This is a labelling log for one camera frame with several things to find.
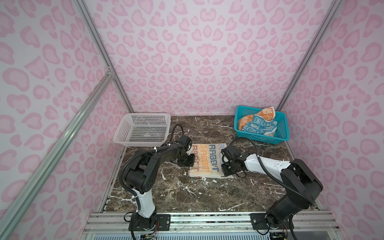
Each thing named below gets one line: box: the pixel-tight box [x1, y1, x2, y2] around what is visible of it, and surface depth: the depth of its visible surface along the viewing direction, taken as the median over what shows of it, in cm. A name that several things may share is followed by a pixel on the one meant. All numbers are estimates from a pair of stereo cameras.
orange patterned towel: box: [238, 106, 276, 131], surface depth 111 cm
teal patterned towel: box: [241, 114, 278, 137], surface depth 111 cm
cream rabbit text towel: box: [189, 143, 233, 179], surface depth 95 cm
